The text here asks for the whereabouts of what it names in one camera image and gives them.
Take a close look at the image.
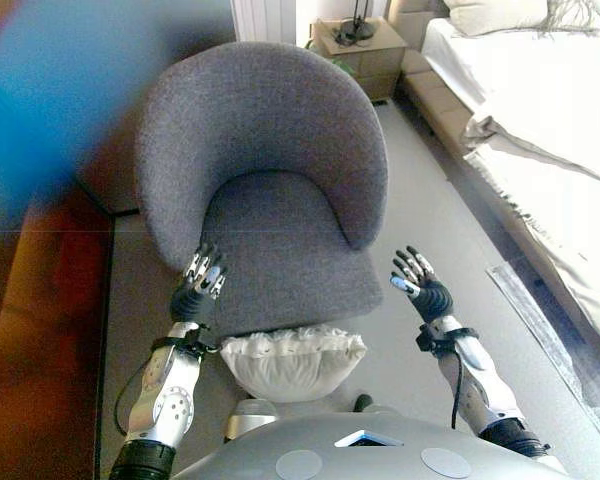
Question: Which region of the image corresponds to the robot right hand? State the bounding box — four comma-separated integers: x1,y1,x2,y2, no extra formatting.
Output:
389,244,455,327

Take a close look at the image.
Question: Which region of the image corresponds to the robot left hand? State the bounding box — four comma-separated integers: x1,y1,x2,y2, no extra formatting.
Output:
169,241,230,324

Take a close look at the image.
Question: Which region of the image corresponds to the white frilled cushion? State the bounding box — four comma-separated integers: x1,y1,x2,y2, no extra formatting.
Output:
219,323,369,404

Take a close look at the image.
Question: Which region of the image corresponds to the robot left leg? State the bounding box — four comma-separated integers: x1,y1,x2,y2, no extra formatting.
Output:
223,398,279,444

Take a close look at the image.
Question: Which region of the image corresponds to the grey fabric armchair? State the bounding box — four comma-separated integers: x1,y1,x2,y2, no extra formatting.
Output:
133,41,389,337

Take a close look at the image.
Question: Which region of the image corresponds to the brown wooden cabinet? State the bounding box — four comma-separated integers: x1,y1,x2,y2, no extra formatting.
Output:
0,184,117,480

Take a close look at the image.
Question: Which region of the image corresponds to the grey robot torso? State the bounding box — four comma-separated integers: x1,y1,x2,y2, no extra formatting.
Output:
172,410,571,480

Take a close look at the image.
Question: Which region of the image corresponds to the bed with white bedding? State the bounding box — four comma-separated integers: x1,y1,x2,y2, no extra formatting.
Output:
422,17,600,351

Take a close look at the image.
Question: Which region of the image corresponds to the light wooden nightstand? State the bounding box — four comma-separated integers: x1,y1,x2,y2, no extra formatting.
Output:
309,17,409,104

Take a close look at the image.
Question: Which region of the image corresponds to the black lamp base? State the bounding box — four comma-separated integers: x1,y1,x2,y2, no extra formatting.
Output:
332,0,377,44

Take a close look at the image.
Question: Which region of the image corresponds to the white curtain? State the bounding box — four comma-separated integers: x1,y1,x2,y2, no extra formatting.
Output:
231,0,297,44

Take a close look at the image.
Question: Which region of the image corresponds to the cream bed pillow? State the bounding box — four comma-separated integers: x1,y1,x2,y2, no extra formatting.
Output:
442,0,552,37

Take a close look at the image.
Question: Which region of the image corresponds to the grey tasselled throw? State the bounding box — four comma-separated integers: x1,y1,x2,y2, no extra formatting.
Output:
528,0,600,39

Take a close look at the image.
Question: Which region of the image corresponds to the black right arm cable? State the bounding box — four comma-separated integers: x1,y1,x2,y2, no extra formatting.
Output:
448,339,469,431

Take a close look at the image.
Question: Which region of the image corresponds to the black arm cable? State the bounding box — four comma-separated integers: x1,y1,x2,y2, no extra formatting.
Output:
111,349,157,437
448,339,469,431

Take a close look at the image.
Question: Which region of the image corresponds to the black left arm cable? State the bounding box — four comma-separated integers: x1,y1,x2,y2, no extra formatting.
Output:
111,349,157,437

